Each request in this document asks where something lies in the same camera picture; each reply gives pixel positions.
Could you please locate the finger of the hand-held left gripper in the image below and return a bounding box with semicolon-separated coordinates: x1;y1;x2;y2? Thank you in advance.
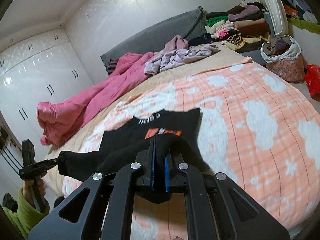
47;157;63;167

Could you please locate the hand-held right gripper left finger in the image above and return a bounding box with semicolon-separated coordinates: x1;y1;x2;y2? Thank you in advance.
27;137;157;240

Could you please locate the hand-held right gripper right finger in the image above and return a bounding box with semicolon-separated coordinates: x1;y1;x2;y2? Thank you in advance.
164;152;292;240

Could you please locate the black sweater with orange cuffs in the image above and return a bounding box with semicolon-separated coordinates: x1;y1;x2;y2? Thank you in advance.
57;108;210;204

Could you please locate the person's left forearm green sleeve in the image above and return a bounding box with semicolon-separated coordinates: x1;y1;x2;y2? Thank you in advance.
1;187;50;239

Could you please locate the pile of folded clothes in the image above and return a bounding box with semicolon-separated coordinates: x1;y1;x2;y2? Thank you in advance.
205;2;272;49

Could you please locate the person's left hand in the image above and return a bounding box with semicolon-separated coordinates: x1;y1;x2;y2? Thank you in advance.
22;176;47;205

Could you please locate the pink quilt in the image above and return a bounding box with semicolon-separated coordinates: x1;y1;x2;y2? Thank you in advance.
37;52;155;146

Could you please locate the white glossy wardrobe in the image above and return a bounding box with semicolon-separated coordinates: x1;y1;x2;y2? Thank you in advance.
0;29;94;155

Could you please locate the peach checked cloud blanket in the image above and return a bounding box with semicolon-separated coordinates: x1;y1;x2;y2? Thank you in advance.
61;64;320;240

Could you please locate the dark striped garment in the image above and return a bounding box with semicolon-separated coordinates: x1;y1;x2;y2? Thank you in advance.
107;58;120;75

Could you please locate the lilac crumpled garment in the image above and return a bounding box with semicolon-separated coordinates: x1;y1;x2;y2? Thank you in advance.
144;44;222;77

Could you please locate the mauve fleece garment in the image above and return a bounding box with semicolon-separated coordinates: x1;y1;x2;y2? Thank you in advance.
164;35;189;52

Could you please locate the grey padded headboard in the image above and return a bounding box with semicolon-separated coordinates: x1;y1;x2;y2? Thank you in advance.
100;5;208;72

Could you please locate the dark navy garment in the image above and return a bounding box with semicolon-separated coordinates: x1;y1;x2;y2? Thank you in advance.
187;34;213;47

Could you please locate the floral basket with white bag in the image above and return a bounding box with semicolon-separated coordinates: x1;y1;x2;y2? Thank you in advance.
260;35;305;83

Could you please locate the red plastic bag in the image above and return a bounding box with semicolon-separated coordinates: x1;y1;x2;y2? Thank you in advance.
304;64;320;98

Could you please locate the white curtain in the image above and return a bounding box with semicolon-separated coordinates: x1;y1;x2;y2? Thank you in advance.
251;0;288;37

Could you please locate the green ledge cloth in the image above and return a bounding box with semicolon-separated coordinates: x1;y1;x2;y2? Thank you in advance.
287;17;320;34

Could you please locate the black wall rack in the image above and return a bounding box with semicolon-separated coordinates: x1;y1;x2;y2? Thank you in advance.
0;126;20;173

